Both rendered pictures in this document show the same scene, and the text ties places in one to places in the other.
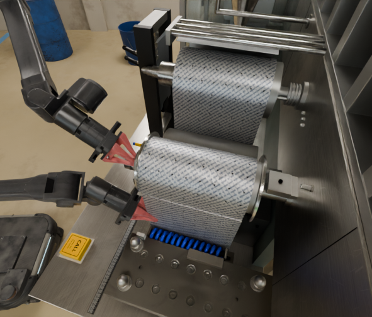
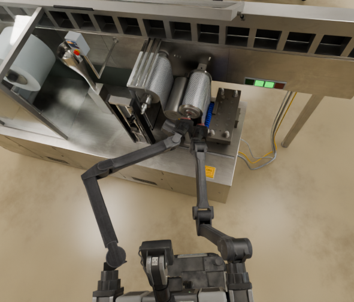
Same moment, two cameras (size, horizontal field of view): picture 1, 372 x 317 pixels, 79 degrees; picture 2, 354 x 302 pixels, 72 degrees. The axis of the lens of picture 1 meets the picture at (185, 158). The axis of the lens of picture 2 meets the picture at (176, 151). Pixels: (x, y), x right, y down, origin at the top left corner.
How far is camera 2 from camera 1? 123 cm
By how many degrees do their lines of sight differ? 39
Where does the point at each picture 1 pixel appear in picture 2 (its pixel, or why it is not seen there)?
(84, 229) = not seen: hidden behind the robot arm
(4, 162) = not seen: outside the picture
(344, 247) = (231, 52)
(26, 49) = (147, 150)
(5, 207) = not seen: outside the picture
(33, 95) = (175, 140)
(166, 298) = (229, 120)
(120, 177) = (167, 162)
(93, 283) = (223, 160)
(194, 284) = (224, 111)
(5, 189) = (202, 169)
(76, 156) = (92, 277)
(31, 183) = (200, 158)
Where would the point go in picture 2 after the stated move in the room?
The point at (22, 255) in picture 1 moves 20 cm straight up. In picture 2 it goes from (194, 269) to (193, 270)
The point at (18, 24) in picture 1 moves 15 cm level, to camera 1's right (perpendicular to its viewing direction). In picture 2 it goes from (130, 156) to (132, 128)
